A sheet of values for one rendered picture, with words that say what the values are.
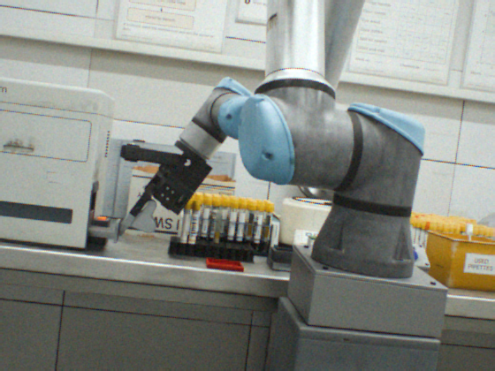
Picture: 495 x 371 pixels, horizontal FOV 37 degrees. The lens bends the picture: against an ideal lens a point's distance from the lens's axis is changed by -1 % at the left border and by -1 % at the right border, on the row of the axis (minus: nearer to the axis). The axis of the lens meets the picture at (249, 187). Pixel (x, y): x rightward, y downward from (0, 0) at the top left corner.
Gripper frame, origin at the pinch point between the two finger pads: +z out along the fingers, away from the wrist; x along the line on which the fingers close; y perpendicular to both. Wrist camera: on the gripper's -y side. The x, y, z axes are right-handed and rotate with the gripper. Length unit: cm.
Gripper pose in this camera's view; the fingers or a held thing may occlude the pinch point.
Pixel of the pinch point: (120, 227)
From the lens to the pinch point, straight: 142.5
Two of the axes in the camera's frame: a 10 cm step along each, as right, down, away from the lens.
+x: -1.0, -0.6, 9.9
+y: 7.9, 6.0, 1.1
